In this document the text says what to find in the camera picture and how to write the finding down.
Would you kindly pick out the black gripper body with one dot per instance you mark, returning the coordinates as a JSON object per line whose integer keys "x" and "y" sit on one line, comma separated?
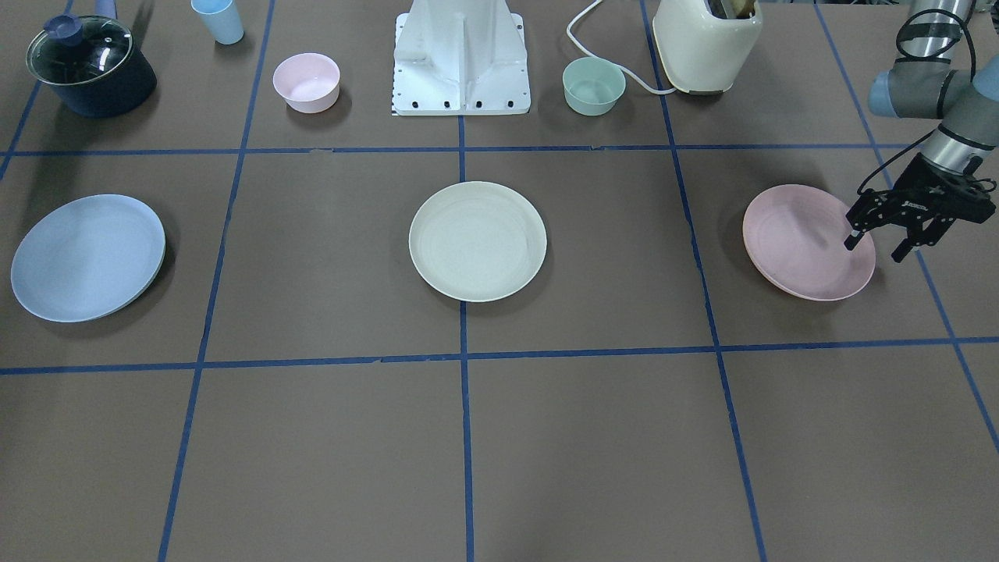
{"x": 915, "y": 208}

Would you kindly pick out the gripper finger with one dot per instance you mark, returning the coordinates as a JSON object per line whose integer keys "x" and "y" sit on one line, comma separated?
{"x": 853, "y": 239}
{"x": 917, "y": 237}

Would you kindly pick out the pink plate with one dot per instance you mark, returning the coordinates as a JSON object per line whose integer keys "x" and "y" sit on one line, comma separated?
{"x": 794, "y": 234}

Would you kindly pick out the blue plate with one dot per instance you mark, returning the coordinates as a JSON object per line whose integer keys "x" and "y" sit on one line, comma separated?
{"x": 88, "y": 258}

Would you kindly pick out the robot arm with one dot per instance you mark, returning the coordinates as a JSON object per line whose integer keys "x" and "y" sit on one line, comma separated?
{"x": 922, "y": 84}

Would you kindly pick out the cream toaster with bread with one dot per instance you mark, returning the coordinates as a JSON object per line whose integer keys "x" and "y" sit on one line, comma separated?
{"x": 702, "y": 46}

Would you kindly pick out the green bowl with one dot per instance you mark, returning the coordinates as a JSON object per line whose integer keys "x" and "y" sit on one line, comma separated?
{"x": 592, "y": 85}

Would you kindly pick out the cream plate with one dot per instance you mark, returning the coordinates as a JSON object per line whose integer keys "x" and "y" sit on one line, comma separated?
{"x": 477, "y": 241}

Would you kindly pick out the pink bowl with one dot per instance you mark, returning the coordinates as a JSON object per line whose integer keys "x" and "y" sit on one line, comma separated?
{"x": 308, "y": 82}

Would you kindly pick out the light blue cup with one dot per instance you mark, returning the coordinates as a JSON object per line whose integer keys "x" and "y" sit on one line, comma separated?
{"x": 222, "y": 19}

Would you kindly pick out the dark blue pot with lid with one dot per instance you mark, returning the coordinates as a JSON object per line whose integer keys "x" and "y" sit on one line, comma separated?
{"x": 93, "y": 63}

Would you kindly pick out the white camera stand base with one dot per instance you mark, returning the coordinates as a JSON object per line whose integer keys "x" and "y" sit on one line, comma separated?
{"x": 460, "y": 58}

